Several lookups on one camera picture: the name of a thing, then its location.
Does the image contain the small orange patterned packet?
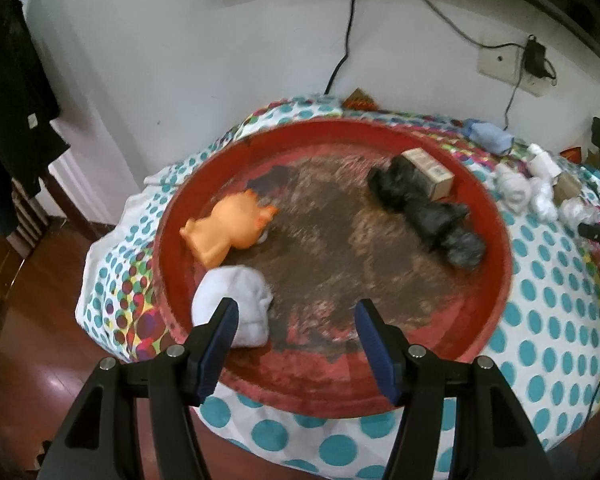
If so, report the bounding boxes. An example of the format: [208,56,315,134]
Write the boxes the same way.
[344,88,380,111]

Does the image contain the large white sock bundle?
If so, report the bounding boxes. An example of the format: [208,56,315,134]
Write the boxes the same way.
[191,266,274,349]

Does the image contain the polka dot tablecloth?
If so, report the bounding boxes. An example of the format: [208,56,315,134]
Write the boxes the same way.
[75,95,600,480]

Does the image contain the small printed cardboard box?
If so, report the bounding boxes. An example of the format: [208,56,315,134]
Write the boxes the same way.
[399,148,456,200]

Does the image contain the orange pig toy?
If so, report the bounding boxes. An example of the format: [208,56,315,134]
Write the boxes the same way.
[180,189,279,267]

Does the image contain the black sock bundle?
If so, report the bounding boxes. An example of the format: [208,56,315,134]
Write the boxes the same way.
[405,201,487,270]

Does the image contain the black television cable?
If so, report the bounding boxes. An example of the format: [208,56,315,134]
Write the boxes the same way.
[324,0,372,97]

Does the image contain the black power adapter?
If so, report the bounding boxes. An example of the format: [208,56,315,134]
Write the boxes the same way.
[524,35,547,77]

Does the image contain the white wall socket plate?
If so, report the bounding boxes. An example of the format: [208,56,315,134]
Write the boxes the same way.
[476,44,525,82]

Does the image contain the black plastic bag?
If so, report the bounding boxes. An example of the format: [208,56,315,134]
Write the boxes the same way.
[367,156,433,212]

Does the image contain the crumpled clear plastic bag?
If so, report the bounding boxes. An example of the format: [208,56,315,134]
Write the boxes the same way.
[559,197,595,226]

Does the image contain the small white sock ball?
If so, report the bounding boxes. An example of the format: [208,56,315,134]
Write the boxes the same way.
[529,180,560,222]

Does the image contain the white power outlet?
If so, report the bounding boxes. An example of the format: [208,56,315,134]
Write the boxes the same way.
[519,67,553,97]

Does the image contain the grey white sock ball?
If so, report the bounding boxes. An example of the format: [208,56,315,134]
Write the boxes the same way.
[495,164,532,212]

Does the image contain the plain brown cardboard box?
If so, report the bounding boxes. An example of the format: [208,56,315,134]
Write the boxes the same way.
[554,172,587,206]

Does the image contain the black plug cable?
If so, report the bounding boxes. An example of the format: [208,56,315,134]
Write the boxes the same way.
[406,0,527,52]

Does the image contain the black hanging clothes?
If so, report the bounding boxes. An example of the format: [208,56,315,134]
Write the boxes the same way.
[0,0,72,240]

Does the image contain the black adapter cable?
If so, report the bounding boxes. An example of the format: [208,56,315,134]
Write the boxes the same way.
[502,72,525,130]

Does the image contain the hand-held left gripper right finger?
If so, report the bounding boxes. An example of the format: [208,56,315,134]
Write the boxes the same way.
[355,299,553,480]

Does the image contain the dark wooden chair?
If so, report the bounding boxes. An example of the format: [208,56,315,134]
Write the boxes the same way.
[0,175,56,351]

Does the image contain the red round tray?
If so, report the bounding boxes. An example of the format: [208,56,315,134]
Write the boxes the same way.
[152,117,513,418]

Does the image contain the light blue sock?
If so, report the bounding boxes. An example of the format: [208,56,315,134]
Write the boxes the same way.
[462,118,515,156]

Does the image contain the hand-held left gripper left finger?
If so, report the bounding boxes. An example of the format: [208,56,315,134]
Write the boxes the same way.
[39,297,240,480]

